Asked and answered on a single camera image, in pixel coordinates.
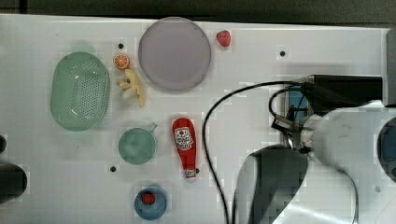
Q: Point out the lilac round plate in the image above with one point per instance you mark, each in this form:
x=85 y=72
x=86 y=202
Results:
x=175 y=54

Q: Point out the black cylinder holder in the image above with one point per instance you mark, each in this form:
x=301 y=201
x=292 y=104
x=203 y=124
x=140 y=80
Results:
x=13 y=182

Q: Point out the red toy strawberry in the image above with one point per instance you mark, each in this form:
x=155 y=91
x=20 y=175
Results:
x=224 y=38

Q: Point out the small red toy fruit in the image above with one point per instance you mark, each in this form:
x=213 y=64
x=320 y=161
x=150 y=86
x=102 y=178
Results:
x=148 y=198

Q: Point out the green mug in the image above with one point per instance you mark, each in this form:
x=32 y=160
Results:
x=138 y=145

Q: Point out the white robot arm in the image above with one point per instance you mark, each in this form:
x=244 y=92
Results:
x=339 y=170

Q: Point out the green perforated colander basket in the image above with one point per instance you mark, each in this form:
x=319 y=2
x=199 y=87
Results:
x=80 y=92

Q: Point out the black toaster oven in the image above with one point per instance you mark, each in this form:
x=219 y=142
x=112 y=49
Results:
x=330 y=92

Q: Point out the blue bowl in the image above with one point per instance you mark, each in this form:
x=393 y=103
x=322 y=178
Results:
x=153 y=211

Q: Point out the toy orange half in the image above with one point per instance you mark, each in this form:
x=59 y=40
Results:
x=121 y=61

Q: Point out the black cylinder cup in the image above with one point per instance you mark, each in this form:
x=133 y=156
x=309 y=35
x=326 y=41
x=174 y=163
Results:
x=3 y=143

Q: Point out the red toy ketchup bottle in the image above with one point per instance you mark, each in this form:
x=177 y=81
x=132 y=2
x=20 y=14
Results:
x=185 y=141

